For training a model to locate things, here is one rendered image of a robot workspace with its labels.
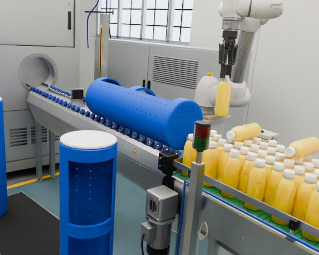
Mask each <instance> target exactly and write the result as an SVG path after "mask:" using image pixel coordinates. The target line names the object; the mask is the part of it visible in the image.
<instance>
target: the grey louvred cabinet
mask: <svg viewBox="0 0 319 255"><path fill-rule="evenodd" d="M251 56H252V52H251V53H250V57H249V61H248V65H247V69H246V73H245V77H244V81H245V83H246V88H247V84H248V77H249V70H250V63H251ZM218 60H219V49H213V48H202V47H192V46H182V45H172V44H161V43H155V42H145V41H135V40H125V39H108V67H107V77H108V78H111V79H114V80H116V81H117V82H119V83H120V85H121V86H122V87H124V88H130V87H134V86H140V87H144V88H148V89H150V90H152V91H153V92H154V93H155V95H156V96H157V97H160V98H163V99H167V100H170V101H172V100H174V99H177V98H185V99H189V100H193V101H194V99H195V92H196V88H197V85H198V83H199V81H200V80H201V79H202V77H204V76H212V77H215V78H217V79H218V80H219V82H221V81H222V80H221V78H220V72H221V64H219V63H218ZM98 75H99V38H96V39H95V59H94V80H96V79H98ZM243 112H244V107H229V111H228V115H230V116H231V118H229V121H226V122H225V127H224V135H223V139H226V140H227V143H228V139H227V137H226V133H227V132H228V131H231V129H232V128H234V127H235V126H239V125H242V119H243Z"/></svg>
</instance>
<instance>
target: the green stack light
mask: <svg viewBox="0 0 319 255"><path fill-rule="evenodd" d="M209 143H210V136H209V137H207V138H201V137H197V136H195V135H193V138H192V148H193V149H196V150H208V149H209Z"/></svg>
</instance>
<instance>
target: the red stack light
mask: <svg viewBox="0 0 319 255"><path fill-rule="evenodd" d="M210 134H211V126H209V127H202V126H197V125H195V124H194V129H193V135H195V136H197V137H201V138H207V137H209V136H210Z"/></svg>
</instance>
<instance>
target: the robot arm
mask: <svg viewBox="0 0 319 255"><path fill-rule="evenodd" d="M284 4H285V2H284V1H283V0H223V2H222V3H221V4H220V5H219V8H218V12H219V14H220V16H221V17H223V18H222V29H224V30H223V33H222V38H224V39H223V42H222V43H219V60H218V63H219V64H221V72H220V78H225V76H226V75H228V76H229V81H228V82H229V83H230V86H231V93H230V102H229V107H244V106H246V105H248V103H249V101H250V97H251V93H250V91H249V89H248V88H246V83H245V81H244V77H245V73H246V69H247V65H248V61H249V57H250V53H251V49H252V45H253V41H254V37H255V33H256V31H258V29H259V28H260V26H261V25H264V24H266V23H267V22H268V21H269V19H274V18H277V17H279V16H280V15H282V14H283V11H284ZM239 29H240V34H239V37H238V42H237V44H236V43H235V39H237V35H238V31H237V30H239ZM227 56H228V64H227V65H226V60H227ZM218 84H219V80H218V79H217V78H215V77H212V76H204V77H202V79H201V80H200V81H199V83H198V85H197V88H196V92H195V99H194V101H195V102H196V103H197V104H198V105H199V107H200V108H201V110H202V114H203V115H215V111H214V106H215V104H216V95H217V87H218Z"/></svg>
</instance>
